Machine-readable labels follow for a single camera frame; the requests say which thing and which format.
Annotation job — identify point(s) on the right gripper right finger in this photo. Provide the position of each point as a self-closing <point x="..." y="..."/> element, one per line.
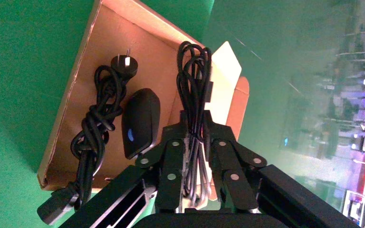
<point x="233" y="157"/>

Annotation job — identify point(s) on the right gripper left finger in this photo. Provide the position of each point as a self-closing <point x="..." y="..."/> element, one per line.
<point x="170" y="157"/>

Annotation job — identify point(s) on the black computer mouse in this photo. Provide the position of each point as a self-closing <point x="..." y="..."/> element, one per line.
<point x="141" y="121"/>

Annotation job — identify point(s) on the open brown cardboard box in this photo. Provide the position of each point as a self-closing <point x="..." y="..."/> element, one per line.
<point x="107" y="41"/>

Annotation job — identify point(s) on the green table cloth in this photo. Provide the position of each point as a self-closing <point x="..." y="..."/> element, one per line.
<point x="18" y="78"/>

